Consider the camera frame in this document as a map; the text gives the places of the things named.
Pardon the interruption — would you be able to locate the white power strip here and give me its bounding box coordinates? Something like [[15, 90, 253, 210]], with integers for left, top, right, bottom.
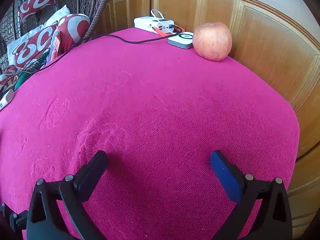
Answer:
[[0, 89, 14, 110]]

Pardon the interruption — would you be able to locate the magenta tablecloth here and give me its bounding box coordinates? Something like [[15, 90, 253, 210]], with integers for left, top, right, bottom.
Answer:
[[1, 28, 299, 239]]

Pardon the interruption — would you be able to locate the red white square cushion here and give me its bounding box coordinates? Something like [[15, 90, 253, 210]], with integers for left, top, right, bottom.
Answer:
[[11, 23, 57, 68]]

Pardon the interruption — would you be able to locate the red apple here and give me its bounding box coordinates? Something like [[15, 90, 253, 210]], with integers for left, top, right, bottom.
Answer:
[[193, 22, 232, 61]]

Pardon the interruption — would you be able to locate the red white round cushion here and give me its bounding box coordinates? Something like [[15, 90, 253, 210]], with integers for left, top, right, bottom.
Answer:
[[57, 14, 90, 53]]

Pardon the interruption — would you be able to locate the wooden door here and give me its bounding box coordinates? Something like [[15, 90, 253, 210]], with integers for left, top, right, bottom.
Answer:
[[95, 0, 319, 237]]

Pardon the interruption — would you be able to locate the small white square device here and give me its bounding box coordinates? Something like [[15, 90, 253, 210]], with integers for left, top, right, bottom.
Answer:
[[168, 31, 193, 49]]

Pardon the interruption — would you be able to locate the white power bank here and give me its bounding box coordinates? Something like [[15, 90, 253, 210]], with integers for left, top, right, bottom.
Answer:
[[133, 16, 174, 35]]

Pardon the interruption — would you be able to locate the small red white headrest pillow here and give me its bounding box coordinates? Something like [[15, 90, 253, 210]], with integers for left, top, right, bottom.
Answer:
[[18, 0, 54, 24]]

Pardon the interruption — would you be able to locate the black cable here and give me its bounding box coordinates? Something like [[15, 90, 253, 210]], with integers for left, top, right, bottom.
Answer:
[[22, 24, 186, 77]]

